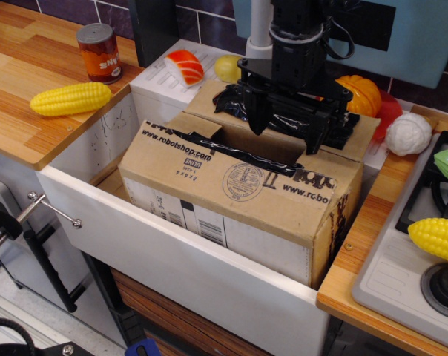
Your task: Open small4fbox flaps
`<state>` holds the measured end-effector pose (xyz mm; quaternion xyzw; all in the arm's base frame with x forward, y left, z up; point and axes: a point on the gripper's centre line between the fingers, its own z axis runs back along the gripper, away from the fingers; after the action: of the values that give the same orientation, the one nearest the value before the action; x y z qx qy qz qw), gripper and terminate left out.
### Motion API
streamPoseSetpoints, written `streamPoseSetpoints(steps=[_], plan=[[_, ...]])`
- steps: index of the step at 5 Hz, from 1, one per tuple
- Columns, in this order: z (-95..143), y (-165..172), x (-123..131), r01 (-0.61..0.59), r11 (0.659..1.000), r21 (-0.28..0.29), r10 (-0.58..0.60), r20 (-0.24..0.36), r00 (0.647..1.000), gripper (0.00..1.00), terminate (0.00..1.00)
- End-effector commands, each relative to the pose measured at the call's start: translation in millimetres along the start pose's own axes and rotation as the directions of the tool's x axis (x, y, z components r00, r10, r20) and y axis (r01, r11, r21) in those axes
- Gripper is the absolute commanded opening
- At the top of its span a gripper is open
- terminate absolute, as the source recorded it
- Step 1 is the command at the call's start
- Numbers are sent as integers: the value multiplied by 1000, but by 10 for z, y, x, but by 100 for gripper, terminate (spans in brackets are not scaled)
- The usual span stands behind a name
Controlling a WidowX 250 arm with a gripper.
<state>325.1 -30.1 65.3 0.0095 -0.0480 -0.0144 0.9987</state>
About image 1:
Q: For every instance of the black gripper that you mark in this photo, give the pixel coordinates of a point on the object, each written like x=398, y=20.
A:
x=297, y=65

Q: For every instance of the brown cardboard box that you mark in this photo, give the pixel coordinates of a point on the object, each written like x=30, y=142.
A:
x=260, y=196

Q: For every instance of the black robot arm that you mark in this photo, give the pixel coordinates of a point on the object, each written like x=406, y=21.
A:
x=301, y=14

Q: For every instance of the white toy faucet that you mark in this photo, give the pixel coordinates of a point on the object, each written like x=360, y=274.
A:
x=259, y=43

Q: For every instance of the yellow toy potato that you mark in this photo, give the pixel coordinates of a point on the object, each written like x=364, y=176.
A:
x=226, y=68

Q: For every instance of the orange toy pumpkin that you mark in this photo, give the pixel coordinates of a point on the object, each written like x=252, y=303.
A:
x=366, y=98

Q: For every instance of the red plate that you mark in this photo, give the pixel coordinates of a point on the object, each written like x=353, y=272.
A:
x=389, y=112

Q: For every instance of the salmon sushi toy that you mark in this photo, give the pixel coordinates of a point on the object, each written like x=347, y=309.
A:
x=185, y=67

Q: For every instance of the white toy garlic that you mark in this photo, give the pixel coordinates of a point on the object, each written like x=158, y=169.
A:
x=410, y=133

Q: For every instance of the teal toy microwave panel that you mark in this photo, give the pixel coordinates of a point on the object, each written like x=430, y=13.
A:
x=405, y=40

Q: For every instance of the yellow toy corn right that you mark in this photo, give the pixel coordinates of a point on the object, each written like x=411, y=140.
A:
x=431, y=235

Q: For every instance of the yellow toy corn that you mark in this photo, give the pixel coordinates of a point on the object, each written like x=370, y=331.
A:
x=431, y=235
x=71, y=99

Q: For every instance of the brown toy beans can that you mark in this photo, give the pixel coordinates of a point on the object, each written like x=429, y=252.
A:
x=99, y=50

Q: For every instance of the yellow toy corn left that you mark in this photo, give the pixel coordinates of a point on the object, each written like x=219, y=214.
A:
x=71, y=99

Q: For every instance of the white toy sink basin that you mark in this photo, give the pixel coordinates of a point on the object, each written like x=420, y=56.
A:
x=248, y=309

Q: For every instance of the black stove knob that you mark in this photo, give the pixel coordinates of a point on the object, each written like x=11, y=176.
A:
x=434, y=287

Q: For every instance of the silver metal clamp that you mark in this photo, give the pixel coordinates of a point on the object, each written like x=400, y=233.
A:
x=12, y=226

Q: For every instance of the black oven door handle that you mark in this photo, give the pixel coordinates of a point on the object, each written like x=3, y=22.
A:
x=53, y=276

